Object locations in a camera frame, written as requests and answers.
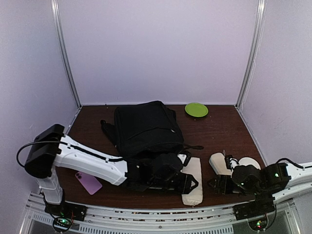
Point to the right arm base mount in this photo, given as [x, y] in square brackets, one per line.
[260, 213]

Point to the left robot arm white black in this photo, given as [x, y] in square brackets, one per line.
[52, 148]

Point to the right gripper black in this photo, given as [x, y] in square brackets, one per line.
[222, 181]

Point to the left aluminium frame post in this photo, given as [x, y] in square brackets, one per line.
[63, 51]

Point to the black student backpack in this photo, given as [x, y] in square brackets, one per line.
[143, 129]

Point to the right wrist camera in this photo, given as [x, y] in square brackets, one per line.
[231, 162]

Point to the front aluminium rail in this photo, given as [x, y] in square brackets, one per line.
[201, 220]

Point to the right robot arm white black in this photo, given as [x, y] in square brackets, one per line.
[279, 181]

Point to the white bowl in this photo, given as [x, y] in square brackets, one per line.
[245, 161]

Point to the beige fabric pencil pouch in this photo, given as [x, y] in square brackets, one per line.
[195, 197]

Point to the beige glasses case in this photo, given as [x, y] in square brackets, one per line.
[218, 164]

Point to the pink smartphone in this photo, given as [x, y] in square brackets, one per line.
[89, 182]

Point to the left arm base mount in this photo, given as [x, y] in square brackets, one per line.
[64, 214]

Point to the green plate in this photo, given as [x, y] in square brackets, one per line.
[196, 109]

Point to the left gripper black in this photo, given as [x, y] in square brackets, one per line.
[186, 189]

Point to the right aluminium frame post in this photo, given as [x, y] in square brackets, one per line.
[259, 19]

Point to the aluminium frame post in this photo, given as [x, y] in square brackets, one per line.
[259, 19]
[63, 51]

